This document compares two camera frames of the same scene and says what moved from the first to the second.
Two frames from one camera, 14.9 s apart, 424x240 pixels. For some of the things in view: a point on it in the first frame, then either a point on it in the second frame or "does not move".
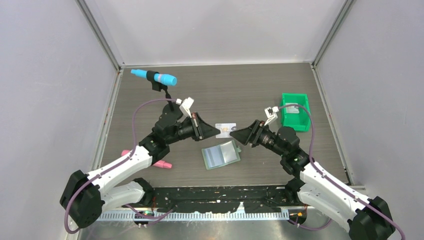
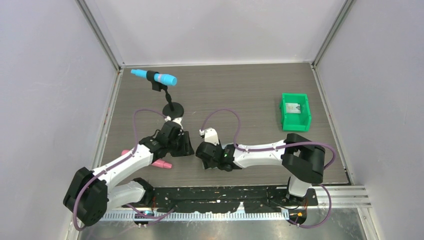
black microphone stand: [169, 111] does not move
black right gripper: [255, 130] to [208, 164]
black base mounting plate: [203, 199] does not move
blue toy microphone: [160, 78] does not move
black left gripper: [200, 129] to [186, 149]
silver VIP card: [292, 109] does not move
